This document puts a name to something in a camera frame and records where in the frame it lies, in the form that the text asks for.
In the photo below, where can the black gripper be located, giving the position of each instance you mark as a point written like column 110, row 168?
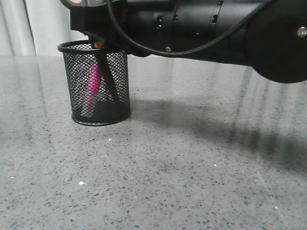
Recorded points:
column 91, row 18

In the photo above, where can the grey orange scissors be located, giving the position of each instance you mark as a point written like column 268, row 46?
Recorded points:
column 105, row 69

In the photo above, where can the magenta pen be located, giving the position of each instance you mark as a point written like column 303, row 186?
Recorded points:
column 92, row 90

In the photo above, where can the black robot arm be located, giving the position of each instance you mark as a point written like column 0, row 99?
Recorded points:
column 268, row 35

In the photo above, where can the black mesh pen holder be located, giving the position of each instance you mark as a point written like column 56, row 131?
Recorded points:
column 78, row 60

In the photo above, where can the grey curtain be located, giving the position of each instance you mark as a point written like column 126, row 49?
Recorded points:
column 32, row 25

